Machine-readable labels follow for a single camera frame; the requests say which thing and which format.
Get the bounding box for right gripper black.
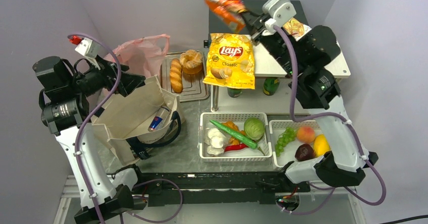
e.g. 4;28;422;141
239;3;305;76

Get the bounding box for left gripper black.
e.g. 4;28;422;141
69;54;144;97

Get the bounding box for orange candy snack bag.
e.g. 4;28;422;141
204;0;248;34

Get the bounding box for pink plastic grocery bag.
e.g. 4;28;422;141
113;34;170;78

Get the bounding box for yellow Lays chips bag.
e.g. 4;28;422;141
203;33;255;89

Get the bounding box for beige canvas tote bag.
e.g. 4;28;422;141
91;76;186;166

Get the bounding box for can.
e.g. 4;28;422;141
147;105;171;132

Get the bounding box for orange breaded food piece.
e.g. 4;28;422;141
179;49;203;75

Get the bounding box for green cabbage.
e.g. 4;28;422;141
244;118;265;141

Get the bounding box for green grapes bunch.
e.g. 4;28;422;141
275;127;296;157

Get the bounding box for clear dumplings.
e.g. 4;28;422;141
204;128;229;156

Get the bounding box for dark red apple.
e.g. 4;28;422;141
295;144;316;161

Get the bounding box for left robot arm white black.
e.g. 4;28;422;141
32;56;145;223

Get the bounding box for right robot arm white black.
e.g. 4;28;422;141
243;14;378;191

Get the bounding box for dark grey back panel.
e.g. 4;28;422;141
208;0;309;34

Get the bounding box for red cassava chips bag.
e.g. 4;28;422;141
283;17;312;41

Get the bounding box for right green glass bottle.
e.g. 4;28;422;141
263;77;280;96

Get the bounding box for green glass bottle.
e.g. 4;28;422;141
263;77;280;96
227;88;242;98

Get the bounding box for bread loaf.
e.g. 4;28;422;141
170;58;183;93

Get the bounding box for left green glass bottle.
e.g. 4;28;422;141
227;88;242;98

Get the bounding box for white two-tier shelf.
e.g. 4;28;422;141
210;34;352;116

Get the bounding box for metal baking tray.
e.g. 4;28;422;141
159;50;210;102

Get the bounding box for right white plastic basket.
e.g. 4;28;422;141
269;120;323;170

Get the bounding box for white plastic basket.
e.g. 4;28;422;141
269;120;323;170
198;113;273;162

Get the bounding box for orange habanero pepper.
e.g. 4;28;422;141
222;121;246;146

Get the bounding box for left white plastic basket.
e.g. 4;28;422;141
198;113;273;162

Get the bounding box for peach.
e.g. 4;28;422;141
296;126;316;144

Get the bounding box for red chili pepper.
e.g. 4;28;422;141
224;144;248;152

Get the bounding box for yellow mango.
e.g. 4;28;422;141
313;134;331;157

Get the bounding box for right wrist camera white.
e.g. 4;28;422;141
262;0;296;35

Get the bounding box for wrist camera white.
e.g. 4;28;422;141
75;37;102;70
262;0;296;35

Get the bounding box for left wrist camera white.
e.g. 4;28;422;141
75;37;102;70

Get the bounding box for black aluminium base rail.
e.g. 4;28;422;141
60;172;355;207

